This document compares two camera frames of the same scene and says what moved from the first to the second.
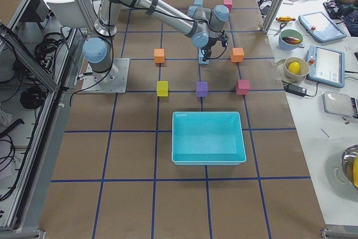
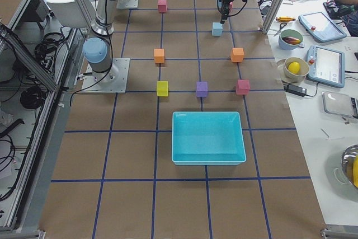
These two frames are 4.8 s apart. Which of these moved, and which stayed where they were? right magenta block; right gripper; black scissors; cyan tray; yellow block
Moved: right gripper
Stayed: black scissors; cyan tray; right magenta block; yellow block
